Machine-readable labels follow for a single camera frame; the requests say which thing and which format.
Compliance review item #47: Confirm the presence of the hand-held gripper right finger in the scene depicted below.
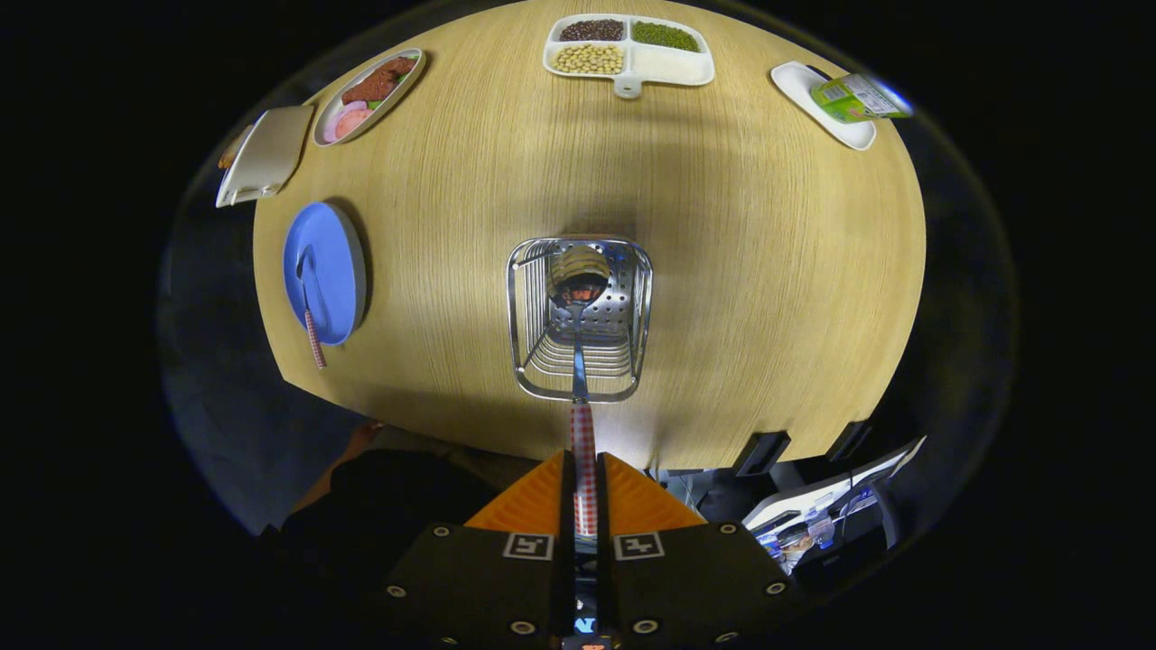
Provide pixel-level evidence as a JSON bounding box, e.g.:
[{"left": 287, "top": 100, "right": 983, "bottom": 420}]
[{"left": 596, "top": 450, "right": 805, "bottom": 646}]

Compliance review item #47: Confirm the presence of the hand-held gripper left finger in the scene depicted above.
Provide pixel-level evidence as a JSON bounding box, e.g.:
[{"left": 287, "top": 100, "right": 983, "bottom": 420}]
[{"left": 379, "top": 450, "right": 579, "bottom": 646}]

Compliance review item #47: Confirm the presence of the spoon with checkered handle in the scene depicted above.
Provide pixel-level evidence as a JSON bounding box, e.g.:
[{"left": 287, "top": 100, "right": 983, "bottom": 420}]
[{"left": 548, "top": 246, "right": 611, "bottom": 539}]

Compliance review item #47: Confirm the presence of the fork with checkered handle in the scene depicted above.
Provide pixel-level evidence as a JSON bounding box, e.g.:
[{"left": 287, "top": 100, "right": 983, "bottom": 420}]
[{"left": 296, "top": 248, "right": 328, "bottom": 371}]

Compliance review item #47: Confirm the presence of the white office desk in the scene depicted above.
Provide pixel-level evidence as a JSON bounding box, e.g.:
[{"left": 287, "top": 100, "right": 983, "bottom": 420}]
[{"left": 741, "top": 436, "right": 928, "bottom": 543}]

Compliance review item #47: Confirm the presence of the blue plate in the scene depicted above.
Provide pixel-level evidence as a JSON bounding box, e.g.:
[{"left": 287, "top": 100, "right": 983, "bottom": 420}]
[{"left": 282, "top": 200, "right": 368, "bottom": 347}]

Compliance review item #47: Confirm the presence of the white divided tray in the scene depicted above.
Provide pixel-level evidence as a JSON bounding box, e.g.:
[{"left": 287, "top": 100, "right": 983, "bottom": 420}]
[{"left": 542, "top": 13, "right": 716, "bottom": 100}]

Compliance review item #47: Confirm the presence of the yellow soybeans pile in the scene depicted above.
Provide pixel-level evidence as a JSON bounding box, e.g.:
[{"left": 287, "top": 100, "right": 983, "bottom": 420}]
[{"left": 551, "top": 43, "right": 626, "bottom": 76}]

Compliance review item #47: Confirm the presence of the white oval meat plate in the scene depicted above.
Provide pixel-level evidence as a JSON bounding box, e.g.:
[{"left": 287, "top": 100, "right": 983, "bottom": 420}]
[{"left": 312, "top": 48, "right": 428, "bottom": 148}]

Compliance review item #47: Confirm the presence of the white toaster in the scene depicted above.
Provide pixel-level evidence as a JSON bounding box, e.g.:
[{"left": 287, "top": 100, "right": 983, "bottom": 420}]
[{"left": 215, "top": 105, "right": 315, "bottom": 209}]

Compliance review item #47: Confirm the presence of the small white dish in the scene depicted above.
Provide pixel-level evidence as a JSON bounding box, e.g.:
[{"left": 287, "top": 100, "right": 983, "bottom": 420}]
[{"left": 769, "top": 60, "right": 879, "bottom": 152}]

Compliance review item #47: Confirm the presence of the brown steak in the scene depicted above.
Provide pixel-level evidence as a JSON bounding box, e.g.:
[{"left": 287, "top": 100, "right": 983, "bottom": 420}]
[{"left": 341, "top": 56, "right": 418, "bottom": 106}]

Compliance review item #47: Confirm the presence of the green beans pile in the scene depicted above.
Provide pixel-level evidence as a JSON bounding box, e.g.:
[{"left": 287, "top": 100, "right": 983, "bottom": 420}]
[{"left": 632, "top": 20, "right": 701, "bottom": 52}]

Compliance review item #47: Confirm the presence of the green labelled bottle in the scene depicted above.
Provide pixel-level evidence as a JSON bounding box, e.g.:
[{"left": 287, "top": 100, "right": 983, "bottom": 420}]
[{"left": 810, "top": 72, "right": 915, "bottom": 125}]

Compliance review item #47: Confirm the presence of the dark red beans pile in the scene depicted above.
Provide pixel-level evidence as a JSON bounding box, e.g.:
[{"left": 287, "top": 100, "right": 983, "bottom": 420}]
[{"left": 558, "top": 18, "right": 626, "bottom": 43}]

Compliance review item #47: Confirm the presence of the brown toast slice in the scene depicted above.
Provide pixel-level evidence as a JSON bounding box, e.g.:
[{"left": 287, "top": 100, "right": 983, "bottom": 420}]
[{"left": 217, "top": 126, "right": 252, "bottom": 172}]

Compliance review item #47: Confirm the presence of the black table bracket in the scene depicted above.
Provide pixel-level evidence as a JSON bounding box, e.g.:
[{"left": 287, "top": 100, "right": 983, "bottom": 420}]
[
  {"left": 733, "top": 431, "right": 792, "bottom": 478},
  {"left": 826, "top": 420, "right": 875, "bottom": 463}
]

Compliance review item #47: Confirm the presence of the metal wire cutlery basket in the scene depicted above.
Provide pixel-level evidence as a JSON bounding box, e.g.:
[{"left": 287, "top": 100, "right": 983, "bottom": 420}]
[{"left": 506, "top": 237, "right": 655, "bottom": 404}]

